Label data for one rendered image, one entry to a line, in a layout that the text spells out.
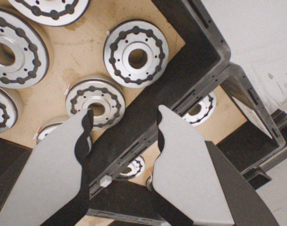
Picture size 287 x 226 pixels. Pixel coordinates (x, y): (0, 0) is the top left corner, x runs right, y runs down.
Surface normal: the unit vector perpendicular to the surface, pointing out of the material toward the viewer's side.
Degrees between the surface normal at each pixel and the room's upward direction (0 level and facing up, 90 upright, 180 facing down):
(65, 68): 0
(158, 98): 90
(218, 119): 0
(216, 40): 0
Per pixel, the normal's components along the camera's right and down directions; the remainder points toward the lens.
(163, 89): -0.72, -0.47
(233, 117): 0.20, 0.56
